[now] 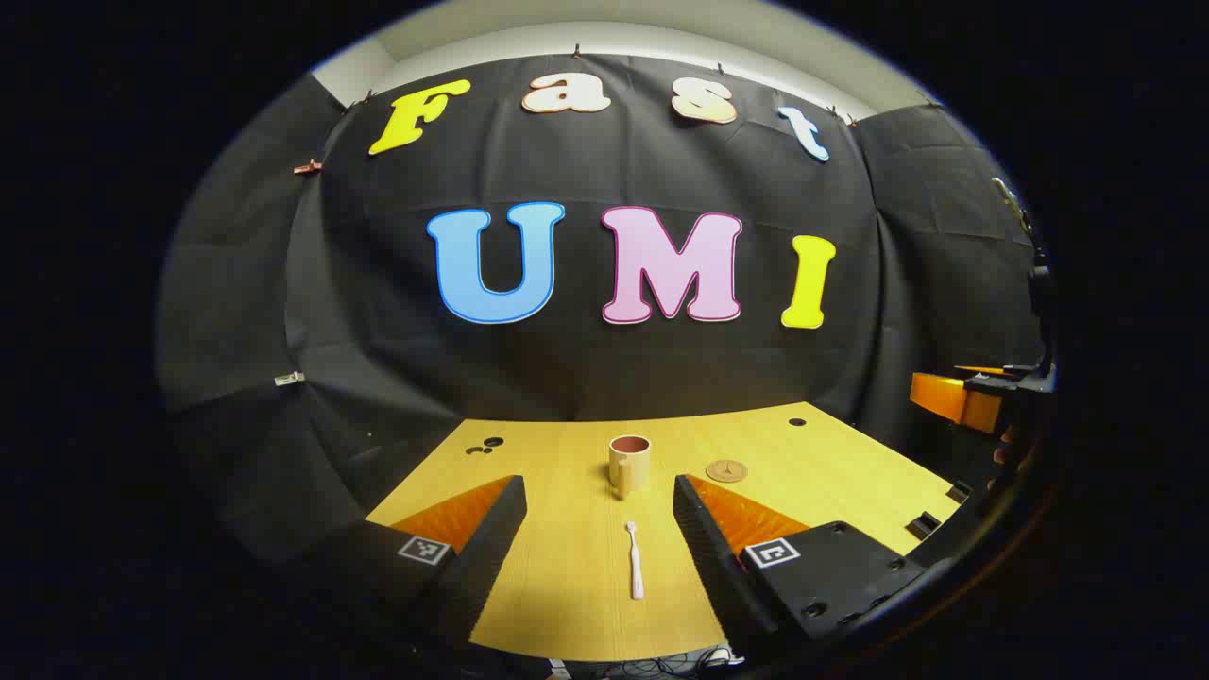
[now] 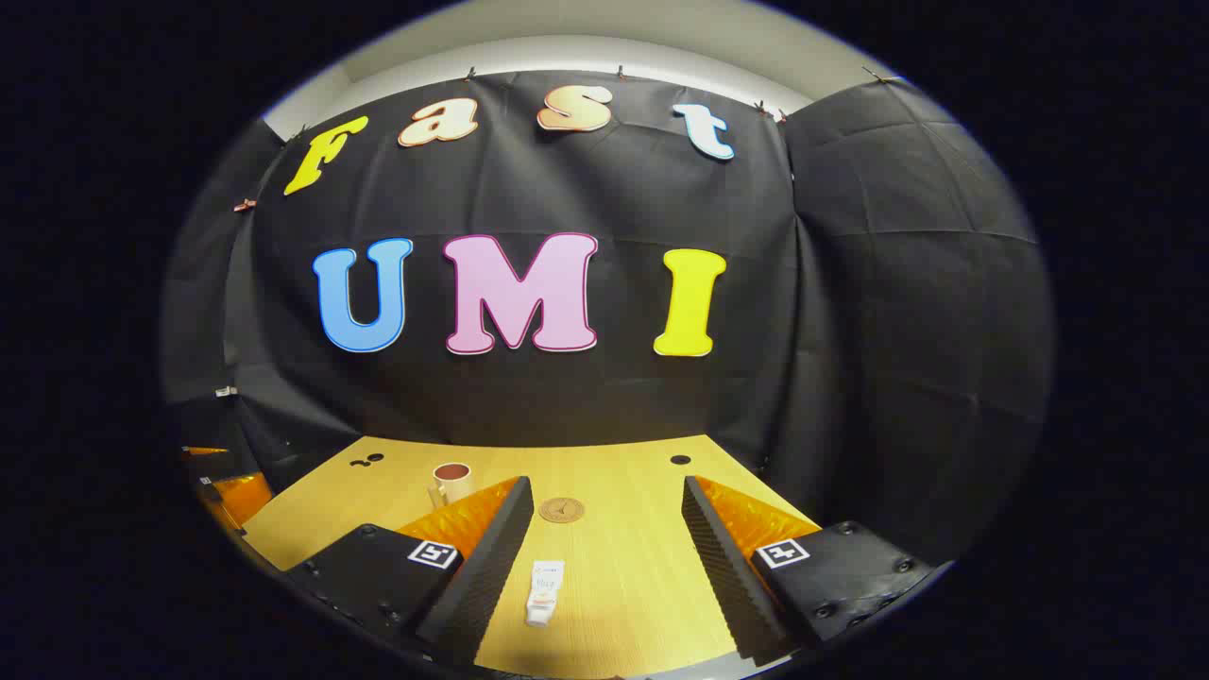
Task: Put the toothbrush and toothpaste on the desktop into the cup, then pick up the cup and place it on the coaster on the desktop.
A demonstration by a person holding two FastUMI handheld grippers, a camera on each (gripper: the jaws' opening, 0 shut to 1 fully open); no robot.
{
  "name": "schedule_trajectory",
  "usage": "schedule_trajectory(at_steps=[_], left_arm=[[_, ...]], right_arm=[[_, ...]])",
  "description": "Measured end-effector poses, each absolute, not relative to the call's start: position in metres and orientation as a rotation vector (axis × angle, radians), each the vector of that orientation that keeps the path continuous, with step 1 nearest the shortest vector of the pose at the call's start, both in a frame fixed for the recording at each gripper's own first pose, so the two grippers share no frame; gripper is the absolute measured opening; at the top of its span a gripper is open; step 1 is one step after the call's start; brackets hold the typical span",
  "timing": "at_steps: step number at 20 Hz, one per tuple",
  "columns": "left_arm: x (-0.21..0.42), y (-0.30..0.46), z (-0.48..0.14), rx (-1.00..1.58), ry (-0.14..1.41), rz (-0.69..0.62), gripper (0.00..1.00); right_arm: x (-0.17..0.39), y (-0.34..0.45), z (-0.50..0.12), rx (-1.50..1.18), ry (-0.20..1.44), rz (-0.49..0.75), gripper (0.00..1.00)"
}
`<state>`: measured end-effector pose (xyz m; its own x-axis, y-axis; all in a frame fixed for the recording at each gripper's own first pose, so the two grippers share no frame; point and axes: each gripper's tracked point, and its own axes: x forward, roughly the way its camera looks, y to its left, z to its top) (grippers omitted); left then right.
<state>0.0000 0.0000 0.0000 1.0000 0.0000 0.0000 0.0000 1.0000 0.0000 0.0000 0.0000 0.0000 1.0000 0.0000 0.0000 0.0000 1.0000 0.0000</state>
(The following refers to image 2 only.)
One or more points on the wooden desktop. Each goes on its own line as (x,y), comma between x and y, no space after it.
(623,586)

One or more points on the white toothpaste tube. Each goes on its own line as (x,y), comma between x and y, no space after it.
(544,590)

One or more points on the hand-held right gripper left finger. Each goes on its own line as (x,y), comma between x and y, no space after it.
(491,576)

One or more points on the round cork coaster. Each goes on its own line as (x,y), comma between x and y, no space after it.
(562,510)

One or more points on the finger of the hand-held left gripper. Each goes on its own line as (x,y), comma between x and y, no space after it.
(203,452)
(241,496)

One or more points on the beige cup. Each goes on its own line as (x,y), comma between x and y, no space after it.
(455,484)

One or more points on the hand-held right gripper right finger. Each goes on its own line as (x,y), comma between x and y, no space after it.
(723,576)

